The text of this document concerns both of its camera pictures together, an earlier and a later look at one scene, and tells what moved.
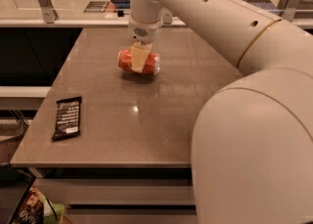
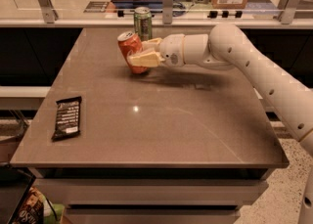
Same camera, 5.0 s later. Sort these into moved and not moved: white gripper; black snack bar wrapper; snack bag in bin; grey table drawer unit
Moved: white gripper
Not moved: snack bag in bin; black snack bar wrapper; grey table drawer unit
